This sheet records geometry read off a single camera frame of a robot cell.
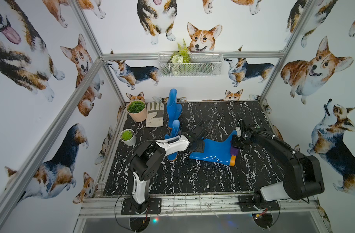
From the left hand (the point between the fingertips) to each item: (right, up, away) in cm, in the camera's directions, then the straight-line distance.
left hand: (201, 145), depth 93 cm
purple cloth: (+18, -1, -11) cm, 21 cm away
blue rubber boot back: (+10, -3, -5) cm, 12 cm away
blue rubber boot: (-17, +23, +1) cm, 28 cm away
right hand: (+18, +3, -6) cm, 19 cm away
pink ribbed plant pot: (-44, +18, +11) cm, 49 cm away
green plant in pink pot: (-45, +25, +10) cm, 53 cm away
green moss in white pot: (-46, +7, -3) cm, 47 cm away
